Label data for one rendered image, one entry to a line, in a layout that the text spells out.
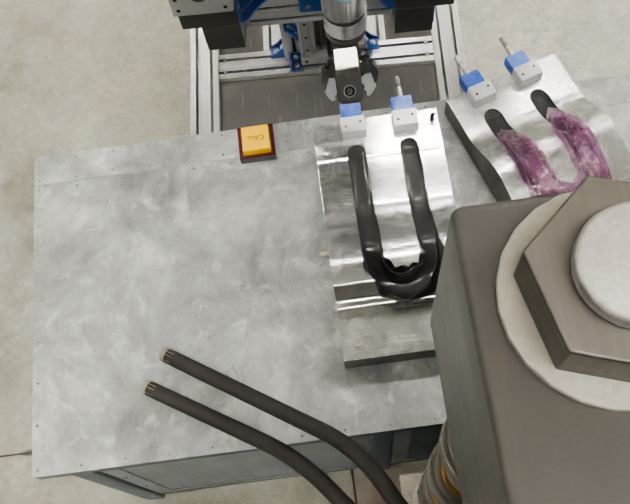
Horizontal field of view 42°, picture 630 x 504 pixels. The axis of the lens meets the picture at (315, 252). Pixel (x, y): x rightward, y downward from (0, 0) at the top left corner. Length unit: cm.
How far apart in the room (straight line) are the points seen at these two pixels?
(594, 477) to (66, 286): 151
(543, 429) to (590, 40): 266
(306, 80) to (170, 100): 53
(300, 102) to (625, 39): 114
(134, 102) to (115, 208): 113
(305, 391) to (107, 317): 44
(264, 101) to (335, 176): 94
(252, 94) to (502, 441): 227
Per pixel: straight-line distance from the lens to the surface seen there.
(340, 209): 166
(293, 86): 261
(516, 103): 183
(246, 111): 259
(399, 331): 160
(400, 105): 175
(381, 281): 161
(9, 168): 297
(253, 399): 156
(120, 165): 189
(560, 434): 41
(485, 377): 41
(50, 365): 177
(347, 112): 174
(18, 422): 265
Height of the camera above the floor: 240
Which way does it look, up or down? 68 degrees down
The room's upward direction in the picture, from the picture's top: 12 degrees counter-clockwise
